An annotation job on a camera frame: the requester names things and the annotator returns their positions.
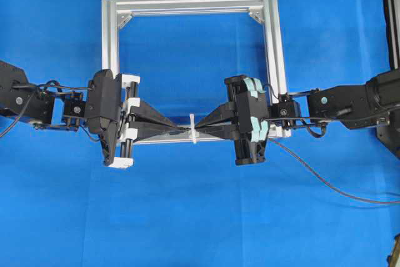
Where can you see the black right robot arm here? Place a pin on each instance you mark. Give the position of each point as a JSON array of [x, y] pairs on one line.
[[355, 106]]

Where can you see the black metal stand at right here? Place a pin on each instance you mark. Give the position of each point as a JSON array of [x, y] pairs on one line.
[[390, 20]]

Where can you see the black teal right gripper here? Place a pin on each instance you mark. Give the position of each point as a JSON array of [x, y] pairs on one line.
[[248, 107]]

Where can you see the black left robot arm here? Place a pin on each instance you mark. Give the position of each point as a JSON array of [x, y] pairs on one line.
[[51, 106]]

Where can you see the yellowish object bottom right corner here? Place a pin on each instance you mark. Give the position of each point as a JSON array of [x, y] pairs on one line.
[[393, 260]]

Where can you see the silver aluminium extrusion frame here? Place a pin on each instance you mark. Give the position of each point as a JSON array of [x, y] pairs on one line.
[[117, 13]]

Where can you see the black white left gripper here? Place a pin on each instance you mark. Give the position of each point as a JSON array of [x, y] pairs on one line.
[[105, 110]]

